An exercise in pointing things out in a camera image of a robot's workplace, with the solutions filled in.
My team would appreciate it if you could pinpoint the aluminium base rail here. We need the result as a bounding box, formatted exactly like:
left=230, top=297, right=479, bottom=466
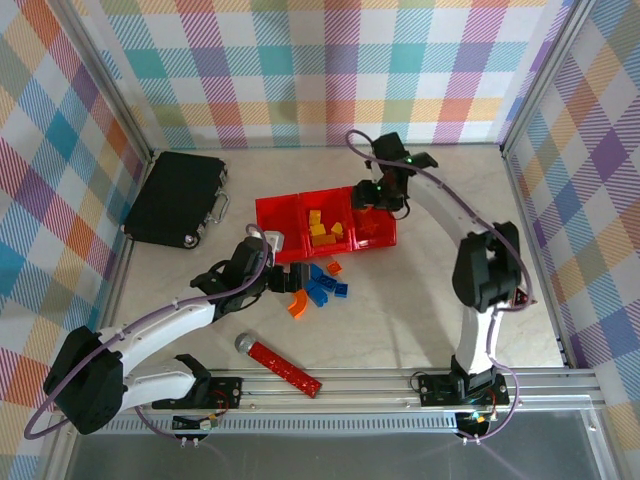
left=97, top=367, right=604, bottom=416

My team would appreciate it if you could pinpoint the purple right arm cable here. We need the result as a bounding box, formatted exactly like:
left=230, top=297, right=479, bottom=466
left=346, top=129, right=525, bottom=444

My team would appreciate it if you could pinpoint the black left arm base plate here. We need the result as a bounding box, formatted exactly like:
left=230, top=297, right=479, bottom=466
left=205, top=376, right=245, bottom=410

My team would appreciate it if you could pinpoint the red plastic bin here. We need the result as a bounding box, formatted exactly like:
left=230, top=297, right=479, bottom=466
left=255, top=194, right=306, bottom=265
left=347, top=185, right=400, bottom=250
left=298, top=188, right=357, bottom=254

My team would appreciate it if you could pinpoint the slotted grey cable duct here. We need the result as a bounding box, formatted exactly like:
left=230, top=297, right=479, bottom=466
left=107, top=416, right=461, bottom=434

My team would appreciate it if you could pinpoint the black hard case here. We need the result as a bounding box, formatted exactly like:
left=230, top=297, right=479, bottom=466
left=123, top=151, right=232, bottom=250

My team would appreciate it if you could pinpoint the orange curved lego piece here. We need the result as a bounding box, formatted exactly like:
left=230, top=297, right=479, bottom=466
left=287, top=290, right=313, bottom=320

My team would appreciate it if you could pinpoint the aluminium frame post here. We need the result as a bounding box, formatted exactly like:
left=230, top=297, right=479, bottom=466
left=58, top=0, right=154, bottom=164
left=501, top=0, right=599, bottom=159

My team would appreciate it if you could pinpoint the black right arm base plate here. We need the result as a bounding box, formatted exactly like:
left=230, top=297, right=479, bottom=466
left=417, top=372, right=511, bottom=407

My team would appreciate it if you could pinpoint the red glitter toy microphone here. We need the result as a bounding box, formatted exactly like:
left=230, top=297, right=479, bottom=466
left=234, top=331, right=324, bottom=400

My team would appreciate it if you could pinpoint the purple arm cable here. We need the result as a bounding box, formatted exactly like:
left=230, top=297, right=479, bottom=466
left=24, top=223, right=277, bottom=444
left=346, top=129, right=525, bottom=444

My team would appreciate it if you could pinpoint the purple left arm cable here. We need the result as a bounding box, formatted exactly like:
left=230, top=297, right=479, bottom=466
left=24, top=223, right=277, bottom=444

